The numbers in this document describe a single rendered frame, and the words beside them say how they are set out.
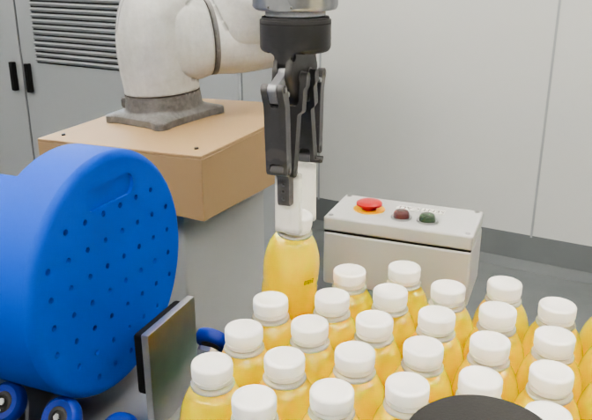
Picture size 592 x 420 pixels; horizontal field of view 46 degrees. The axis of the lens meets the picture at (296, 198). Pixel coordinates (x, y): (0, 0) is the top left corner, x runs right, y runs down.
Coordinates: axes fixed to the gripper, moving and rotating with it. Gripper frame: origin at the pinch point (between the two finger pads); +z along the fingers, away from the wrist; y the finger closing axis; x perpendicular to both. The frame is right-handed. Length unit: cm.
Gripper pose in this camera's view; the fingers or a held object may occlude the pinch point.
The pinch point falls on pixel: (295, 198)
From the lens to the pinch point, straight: 79.1
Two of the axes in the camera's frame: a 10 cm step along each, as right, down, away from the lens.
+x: 9.3, 1.2, -3.5
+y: -3.7, 3.0, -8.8
